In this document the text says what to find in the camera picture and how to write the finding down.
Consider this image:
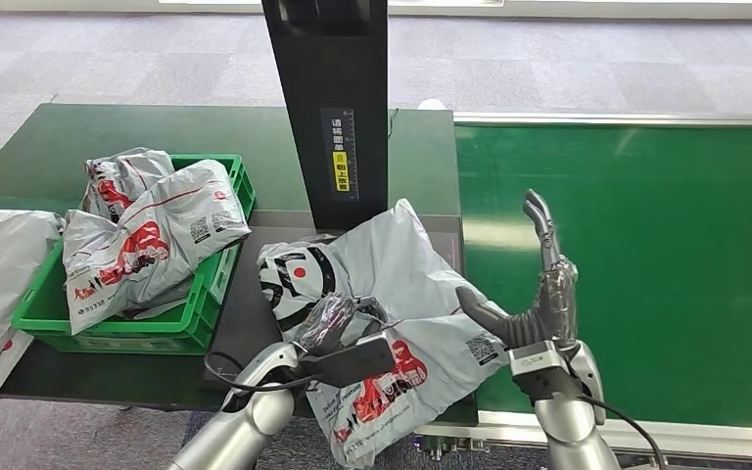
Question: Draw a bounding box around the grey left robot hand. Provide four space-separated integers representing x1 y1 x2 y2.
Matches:
295 293 392 356

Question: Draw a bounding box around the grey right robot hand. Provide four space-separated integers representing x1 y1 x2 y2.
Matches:
455 188 580 352

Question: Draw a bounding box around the green conveyor belt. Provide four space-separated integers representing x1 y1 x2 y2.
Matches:
454 122 752 431

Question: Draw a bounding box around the green plastic crate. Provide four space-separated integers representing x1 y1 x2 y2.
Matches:
10 153 258 356

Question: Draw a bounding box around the large grey red-print mailer bag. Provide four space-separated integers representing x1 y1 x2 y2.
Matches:
62 159 252 337

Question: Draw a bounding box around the black scanner column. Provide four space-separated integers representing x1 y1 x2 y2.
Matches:
259 0 391 233

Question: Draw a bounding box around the small grey red-print mailer bag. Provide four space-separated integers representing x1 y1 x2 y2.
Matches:
80 147 176 225

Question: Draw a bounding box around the plain grey mailer bag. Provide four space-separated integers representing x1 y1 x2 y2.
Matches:
0 203 66 403

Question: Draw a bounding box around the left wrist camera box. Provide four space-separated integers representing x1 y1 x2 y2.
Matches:
299 336 398 391

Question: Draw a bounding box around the black scanner base plate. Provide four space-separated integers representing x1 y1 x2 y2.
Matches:
203 210 480 430

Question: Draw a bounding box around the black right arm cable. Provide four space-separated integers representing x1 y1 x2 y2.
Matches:
570 392 668 470

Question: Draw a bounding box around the metal bracket under conveyor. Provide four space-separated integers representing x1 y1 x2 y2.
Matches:
414 436 489 462

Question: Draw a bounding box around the aluminium conveyor side rail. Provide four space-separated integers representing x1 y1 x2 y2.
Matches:
452 111 752 127
413 409 752 463

